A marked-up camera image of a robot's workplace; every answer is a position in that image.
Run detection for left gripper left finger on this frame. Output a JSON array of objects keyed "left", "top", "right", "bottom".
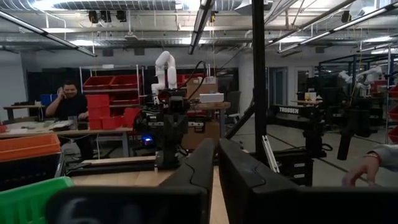
[{"left": 45, "top": 138, "right": 216, "bottom": 224}]

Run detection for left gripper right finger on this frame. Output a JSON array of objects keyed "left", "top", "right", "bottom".
[{"left": 218, "top": 138, "right": 398, "bottom": 224}]

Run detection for green plastic slotted basket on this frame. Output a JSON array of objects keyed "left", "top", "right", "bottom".
[{"left": 0, "top": 176, "right": 75, "bottom": 224}]

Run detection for black plastic slotted basket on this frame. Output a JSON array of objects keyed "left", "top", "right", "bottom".
[{"left": 0, "top": 152, "right": 67, "bottom": 192}]

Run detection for orange plastic slotted basket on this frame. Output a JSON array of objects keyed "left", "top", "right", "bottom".
[{"left": 0, "top": 133, "right": 62, "bottom": 162}]

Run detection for person's forearm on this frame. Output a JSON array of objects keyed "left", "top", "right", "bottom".
[{"left": 366, "top": 144, "right": 398, "bottom": 172}]

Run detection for cardboard box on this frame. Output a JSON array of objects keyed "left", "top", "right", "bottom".
[
  {"left": 182, "top": 120, "right": 222, "bottom": 151},
  {"left": 186, "top": 77, "right": 218, "bottom": 100}
]

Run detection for black stacked control boxes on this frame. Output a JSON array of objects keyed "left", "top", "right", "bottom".
[{"left": 273, "top": 149, "right": 315, "bottom": 187}]

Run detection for wooden workbench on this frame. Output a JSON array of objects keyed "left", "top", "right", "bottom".
[{"left": 189, "top": 101, "right": 231, "bottom": 138}]

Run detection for white box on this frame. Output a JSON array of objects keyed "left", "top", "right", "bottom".
[{"left": 198, "top": 92, "right": 225, "bottom": 104}]

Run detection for white aluminium bar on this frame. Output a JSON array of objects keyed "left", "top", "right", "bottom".
[{"left": 261, "top": 134, "right": 280, "bottom": 174}]

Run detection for red plastic storage bin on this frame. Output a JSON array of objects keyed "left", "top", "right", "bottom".
[
  {"left": 86, "top": 94, "right": 111, "bottom": 108},
  {"left": 86, "top": 106, "right": 110, "bottom": 119},
  {"left": 88, "top": 116, "right": 124, "bottom": 131}
]

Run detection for long work table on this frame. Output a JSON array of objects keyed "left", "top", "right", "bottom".
[{"left": 0, "top": 120, "right": 134, "bottom": 158}]

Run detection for person's hand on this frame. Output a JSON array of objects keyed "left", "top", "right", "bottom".
[{"left": 341, "top": 154, "right": 381, "bottom": 187}]

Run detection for person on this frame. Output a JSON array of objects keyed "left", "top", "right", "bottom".
[{"left": 45, "top": 80, "right": 94, "bottom": 160}]

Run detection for overhead LED light bar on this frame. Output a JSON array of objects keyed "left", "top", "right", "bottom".
[
  {"left": 0, "top": 10, "right": 98, "bottom": 58},
  {"left": 276, "top": 2, "right": 398, "bottom": 54},
  {"left": 187, "top": 0, "right": 216, "bottom": 55}
]

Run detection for blue plastic bin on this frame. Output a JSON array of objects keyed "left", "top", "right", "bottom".
[{"left": 40, "top": 94, "right": 60, "bottom": 106}]

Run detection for wooden side table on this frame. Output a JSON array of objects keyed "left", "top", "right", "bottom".
[{"left": 2, "top": 104, "right": 46, "bottom": 121}]

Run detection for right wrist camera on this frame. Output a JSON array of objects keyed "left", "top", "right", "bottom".
[{"left": 167, "top": 95, "right": 185, "bottom": 112}]

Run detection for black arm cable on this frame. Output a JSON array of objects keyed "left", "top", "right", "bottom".
[{"left": 174, "top": 60, "right": 208, "bottom": 101}]

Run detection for black diagonal frame brace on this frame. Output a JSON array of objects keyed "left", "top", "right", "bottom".
[{"left": 224, "top": 104, "right": 256, "bottom": 140}]

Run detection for wire rack red bins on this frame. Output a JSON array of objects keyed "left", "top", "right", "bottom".
[{"left": 79, "top": 64, "right": 146, "bottom": 108}]

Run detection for black rig frame post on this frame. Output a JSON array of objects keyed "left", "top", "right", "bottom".
[{"left": 251, "top": 0, "right": 269, "bottom": 164}]

